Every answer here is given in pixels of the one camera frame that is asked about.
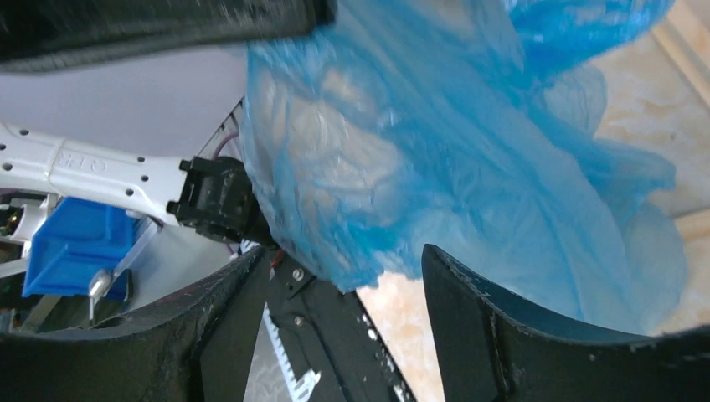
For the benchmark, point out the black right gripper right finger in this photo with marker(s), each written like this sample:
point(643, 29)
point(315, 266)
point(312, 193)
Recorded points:
point(494, 345)

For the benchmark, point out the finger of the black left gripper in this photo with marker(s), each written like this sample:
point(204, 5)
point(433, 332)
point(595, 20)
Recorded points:
point(49, 35)

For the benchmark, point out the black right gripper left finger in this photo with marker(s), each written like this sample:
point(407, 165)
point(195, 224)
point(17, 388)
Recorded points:
point(195, 344)

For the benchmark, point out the blue plastic trash bag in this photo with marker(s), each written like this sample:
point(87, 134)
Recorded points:
point(468, 125)

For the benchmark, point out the wooden clothes rack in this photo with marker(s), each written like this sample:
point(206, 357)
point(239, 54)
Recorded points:
point(684, 39)

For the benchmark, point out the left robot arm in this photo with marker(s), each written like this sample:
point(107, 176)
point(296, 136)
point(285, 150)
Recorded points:
point(212, 196)

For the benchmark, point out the blue storage bin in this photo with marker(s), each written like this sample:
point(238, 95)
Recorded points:
point(76, 241)

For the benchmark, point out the white slotted cable duct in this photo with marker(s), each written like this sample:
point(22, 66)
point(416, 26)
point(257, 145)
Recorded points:
point(272, 377)

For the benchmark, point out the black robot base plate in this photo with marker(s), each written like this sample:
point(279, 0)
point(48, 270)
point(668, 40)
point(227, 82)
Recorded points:
point(332, 333)

